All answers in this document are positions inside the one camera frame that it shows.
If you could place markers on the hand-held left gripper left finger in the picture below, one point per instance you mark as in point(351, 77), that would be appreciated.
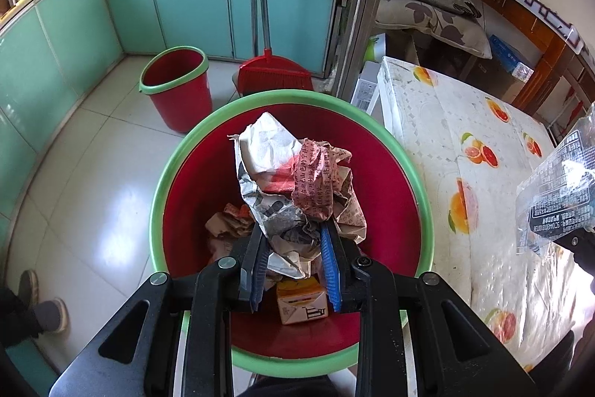
point(258, 280)

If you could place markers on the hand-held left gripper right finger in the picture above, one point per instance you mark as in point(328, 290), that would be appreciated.
point(331, 271)

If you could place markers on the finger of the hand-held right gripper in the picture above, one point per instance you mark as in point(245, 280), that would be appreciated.
point(581, 244)

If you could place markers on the clear plastic wrapper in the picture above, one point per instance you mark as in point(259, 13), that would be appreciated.
point(558, 173)

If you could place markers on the large red bin green rim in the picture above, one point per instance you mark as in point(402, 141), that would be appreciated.
point(195, 211)

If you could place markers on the large newspaper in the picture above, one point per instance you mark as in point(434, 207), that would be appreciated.
point(269, 141)

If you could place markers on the orange drink carton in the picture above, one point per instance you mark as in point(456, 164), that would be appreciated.
point(302, 301)

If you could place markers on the crumpled printed wrapper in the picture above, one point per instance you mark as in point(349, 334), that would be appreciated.
point(230, 225)

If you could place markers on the fruit print tablecloth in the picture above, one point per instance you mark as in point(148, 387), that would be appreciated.
point(465, 136)

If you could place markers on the white cardboard box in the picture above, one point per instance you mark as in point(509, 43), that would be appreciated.
point(367, 85)

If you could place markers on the wooden sideboard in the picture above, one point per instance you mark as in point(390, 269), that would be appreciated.
point(548, 53)

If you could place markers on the small red bucket green rim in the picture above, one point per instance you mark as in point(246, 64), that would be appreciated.
point(179, 99)

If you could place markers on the blue cardboard box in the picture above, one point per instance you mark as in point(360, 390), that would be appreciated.
point(509, 57)

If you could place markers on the red broom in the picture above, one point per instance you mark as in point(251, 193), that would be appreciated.
point(274, 76)

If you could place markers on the person's grey shoe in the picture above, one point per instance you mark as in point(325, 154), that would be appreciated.
point(29, 287)
point(52, 315)

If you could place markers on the green and white box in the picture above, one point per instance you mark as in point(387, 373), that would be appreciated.
point(377, 48)

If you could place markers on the white patterned table runner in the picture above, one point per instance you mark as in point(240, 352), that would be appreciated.
point(548, 18)

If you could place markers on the light floral pillow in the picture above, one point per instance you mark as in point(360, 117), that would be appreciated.
point(437, 27)

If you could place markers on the metal door frame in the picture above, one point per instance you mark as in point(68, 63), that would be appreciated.
point(367, 6)

